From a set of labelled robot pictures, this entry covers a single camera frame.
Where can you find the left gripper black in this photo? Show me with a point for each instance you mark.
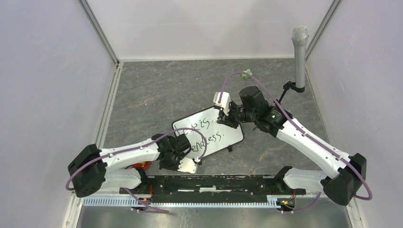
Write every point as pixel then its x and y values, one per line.
pixel 162 165

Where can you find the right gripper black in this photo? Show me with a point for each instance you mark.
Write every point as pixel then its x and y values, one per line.
pixel 227 119

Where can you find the white whiteboard black frame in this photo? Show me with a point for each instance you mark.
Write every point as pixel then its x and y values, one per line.
pixel 203 132

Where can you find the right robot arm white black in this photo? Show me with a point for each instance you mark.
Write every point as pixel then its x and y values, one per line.
pixel 341 174

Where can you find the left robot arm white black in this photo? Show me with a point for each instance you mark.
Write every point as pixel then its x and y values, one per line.
pixel 97 169

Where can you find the red bowl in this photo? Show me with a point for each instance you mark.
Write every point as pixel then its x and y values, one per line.
pixel 142 165

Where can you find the green toy block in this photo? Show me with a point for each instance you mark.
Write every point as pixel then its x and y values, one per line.
pixel 246 74

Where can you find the black microphone stand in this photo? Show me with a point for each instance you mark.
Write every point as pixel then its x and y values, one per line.
pixel 285 91

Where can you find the grey microphone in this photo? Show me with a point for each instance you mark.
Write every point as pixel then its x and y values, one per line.
pixel 299 39

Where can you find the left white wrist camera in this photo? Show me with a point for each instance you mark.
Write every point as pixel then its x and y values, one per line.
pixel 187 165

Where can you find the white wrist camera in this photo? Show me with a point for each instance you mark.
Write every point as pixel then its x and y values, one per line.
pixel 222 100
pixel 187 165

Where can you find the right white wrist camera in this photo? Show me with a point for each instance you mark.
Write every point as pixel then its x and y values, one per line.
pixel 222 100

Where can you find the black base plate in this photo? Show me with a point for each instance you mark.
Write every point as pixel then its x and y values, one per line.
pixel 213 188

